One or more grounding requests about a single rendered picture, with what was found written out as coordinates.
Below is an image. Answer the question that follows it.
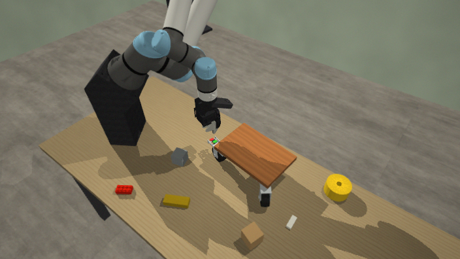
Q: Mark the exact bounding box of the dark yellow rectangular bar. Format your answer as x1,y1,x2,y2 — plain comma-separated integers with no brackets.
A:
163,194,190,209

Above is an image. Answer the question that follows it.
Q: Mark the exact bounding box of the brown cube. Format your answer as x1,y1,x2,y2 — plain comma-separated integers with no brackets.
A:
241,222,264,250

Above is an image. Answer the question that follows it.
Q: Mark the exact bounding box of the red toy brick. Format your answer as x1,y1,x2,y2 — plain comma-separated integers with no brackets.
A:
115,185,133,194

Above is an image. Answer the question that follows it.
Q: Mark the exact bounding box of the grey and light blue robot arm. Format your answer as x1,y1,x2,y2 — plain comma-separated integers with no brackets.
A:
107,0,233,109

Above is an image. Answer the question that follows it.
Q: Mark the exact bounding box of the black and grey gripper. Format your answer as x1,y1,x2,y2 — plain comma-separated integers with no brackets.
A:
194,97,221,134

